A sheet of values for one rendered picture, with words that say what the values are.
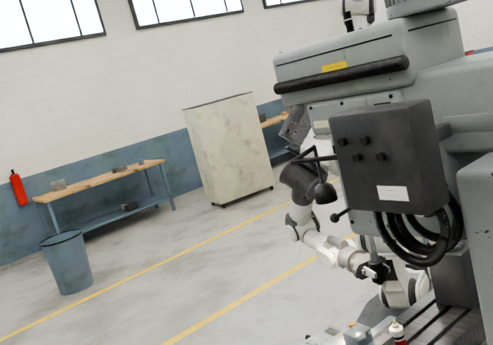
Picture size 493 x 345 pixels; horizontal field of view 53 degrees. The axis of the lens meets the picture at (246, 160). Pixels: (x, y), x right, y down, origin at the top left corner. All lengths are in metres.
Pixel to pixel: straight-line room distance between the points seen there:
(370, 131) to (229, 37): 9.61
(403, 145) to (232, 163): 6.74
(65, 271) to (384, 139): 5.26
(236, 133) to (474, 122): 6.62
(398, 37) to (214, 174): 6.44
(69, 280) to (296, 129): 4.46
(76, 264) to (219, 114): 3.07
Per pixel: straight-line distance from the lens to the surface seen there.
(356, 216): 1.50
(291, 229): 2.06
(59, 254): 5.94
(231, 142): 7.62
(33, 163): 8.66
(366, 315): 2.65
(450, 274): 1.79
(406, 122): 0.94
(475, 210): 1.10
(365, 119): 1.00
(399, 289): 2.44
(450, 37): 1.37
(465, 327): 1.73
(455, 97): 1.19
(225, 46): 10.45
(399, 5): 1.25
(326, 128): 1.43
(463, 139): 1.21
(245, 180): 7.75
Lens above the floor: 1.85
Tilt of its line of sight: 9 degrees down
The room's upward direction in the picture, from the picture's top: 15 degrees counter-clockwise
